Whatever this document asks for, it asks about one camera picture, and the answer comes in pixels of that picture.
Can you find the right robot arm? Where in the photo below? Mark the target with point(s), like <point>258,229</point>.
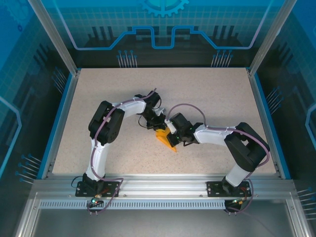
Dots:
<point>247,148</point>

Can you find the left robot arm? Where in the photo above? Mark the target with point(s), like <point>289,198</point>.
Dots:
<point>106,123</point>

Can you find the connector with green light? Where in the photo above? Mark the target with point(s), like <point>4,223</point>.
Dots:
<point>238,202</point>
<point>95,200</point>

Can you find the aluminium cross rail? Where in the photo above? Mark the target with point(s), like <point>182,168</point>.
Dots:
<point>160,185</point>

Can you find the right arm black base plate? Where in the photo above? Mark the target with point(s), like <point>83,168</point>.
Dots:
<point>214,189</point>

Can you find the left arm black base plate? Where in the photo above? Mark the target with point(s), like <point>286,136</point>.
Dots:
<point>111,190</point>

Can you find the aluminium side rail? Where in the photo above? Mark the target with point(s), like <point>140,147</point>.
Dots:
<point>258,103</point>
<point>69,103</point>

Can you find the aluminium corner post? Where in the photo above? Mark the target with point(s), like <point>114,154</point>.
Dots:
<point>59,42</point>
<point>265,42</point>

